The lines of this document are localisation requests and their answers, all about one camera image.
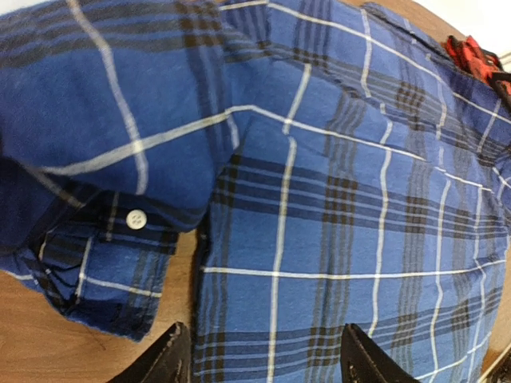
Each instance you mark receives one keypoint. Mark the red black plaid folded shirt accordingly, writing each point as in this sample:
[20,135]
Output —
[481,64]

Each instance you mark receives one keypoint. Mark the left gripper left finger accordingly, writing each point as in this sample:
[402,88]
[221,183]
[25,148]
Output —
[168,359]

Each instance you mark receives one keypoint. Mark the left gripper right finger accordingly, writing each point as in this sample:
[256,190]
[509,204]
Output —
[363,361]

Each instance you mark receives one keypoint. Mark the blue plaid long sleeve shirt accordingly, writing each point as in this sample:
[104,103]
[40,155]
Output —
[337,167]

